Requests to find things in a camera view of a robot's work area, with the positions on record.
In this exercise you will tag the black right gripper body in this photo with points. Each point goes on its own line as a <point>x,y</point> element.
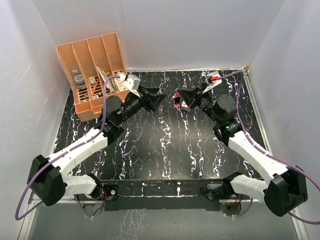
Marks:
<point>206,103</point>

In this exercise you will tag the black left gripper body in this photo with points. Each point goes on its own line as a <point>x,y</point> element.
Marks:
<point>134,104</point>

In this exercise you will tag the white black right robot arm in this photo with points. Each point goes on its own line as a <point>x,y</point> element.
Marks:
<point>282,188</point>

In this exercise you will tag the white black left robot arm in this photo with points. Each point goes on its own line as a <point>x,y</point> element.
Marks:
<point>49,176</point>

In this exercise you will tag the small white red box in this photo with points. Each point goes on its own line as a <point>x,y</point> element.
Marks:
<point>184,107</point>

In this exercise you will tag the white labelled packet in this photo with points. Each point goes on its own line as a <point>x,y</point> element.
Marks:
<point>121,81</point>

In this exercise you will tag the white striped card packet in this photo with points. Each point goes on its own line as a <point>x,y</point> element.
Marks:
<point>104,76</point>

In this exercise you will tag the small beige box in organizer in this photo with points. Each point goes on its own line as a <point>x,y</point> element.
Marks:
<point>93,80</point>

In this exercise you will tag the grey round tin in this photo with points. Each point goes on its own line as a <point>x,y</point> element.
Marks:
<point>80,81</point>

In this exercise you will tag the orange plastic file organizer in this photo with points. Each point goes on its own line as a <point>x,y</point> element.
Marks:
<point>82,57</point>

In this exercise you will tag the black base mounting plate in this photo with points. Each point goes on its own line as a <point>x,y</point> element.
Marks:
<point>174,194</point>

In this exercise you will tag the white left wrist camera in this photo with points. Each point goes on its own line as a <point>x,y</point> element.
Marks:
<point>132,83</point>

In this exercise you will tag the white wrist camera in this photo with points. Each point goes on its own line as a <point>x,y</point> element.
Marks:
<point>132,83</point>
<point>213,80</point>

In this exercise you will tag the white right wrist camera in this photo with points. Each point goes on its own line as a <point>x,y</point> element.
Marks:
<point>213,80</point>

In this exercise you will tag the aluminium frame rail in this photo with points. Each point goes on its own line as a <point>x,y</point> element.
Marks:
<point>160,218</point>

